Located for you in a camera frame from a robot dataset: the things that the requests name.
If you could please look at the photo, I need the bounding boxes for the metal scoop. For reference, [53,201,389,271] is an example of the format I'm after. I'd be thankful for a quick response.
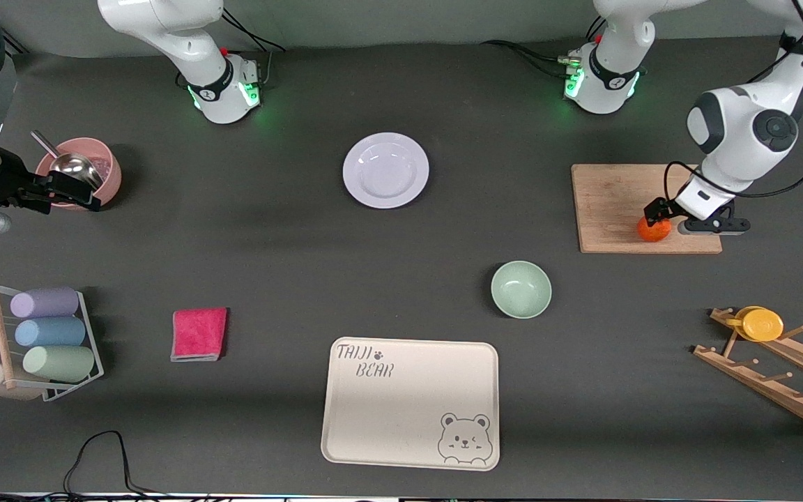
[31,130,105,192]

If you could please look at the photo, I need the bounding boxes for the pale green bowl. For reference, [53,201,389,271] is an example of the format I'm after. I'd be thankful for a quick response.
[491,261,553,320]

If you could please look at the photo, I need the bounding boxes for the wooden cutting board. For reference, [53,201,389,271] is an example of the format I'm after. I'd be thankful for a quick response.
[571,164,724,254]

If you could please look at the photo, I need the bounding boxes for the purple cup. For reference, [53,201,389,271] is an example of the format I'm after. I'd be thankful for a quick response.
[10,287,80,319]

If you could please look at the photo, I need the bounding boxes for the pink bowl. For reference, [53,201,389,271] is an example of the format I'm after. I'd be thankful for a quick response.
[34,137,123,211]

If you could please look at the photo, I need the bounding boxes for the green cup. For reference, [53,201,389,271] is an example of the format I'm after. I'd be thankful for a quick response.
[22,345,95,383]

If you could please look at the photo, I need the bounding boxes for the beige bear print tray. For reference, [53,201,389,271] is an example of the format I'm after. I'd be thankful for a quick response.
[321,337,500,471]

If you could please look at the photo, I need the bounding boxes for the wooden peg drying rack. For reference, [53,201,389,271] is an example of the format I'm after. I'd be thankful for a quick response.
[693,307,803,439]

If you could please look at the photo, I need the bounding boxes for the white wire cup rack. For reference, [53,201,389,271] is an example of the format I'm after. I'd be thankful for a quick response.
[0,280,105,403]

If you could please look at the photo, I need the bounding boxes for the orange fruit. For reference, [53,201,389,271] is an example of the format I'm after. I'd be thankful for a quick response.
[636,216,672,243]

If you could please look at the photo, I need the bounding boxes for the black loose table cable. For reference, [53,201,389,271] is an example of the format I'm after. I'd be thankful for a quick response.
[0,431,186,500]

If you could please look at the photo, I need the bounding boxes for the black left base cables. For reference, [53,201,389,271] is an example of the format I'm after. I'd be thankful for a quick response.
[482,17,608,79]

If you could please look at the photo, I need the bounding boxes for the yellow cup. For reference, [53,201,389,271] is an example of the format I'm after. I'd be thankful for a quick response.
[726,305,785,342]

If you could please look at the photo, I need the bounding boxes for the black base cables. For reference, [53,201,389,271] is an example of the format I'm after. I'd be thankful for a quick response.
[482,17,608,79]
[220,7,287,54]

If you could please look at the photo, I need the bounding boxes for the white round plate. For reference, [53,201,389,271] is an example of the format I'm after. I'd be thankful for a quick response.
[342,132,430,209]

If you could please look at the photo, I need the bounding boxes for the pink folded cloth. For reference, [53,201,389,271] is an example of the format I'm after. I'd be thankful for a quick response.
[171,307,229,363]

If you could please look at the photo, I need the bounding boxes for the blue cup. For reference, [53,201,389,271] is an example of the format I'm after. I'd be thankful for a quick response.
[15,317,86,348]

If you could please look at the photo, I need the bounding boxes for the black right base cables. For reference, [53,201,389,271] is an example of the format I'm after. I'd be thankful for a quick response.
[220,7,287,54]

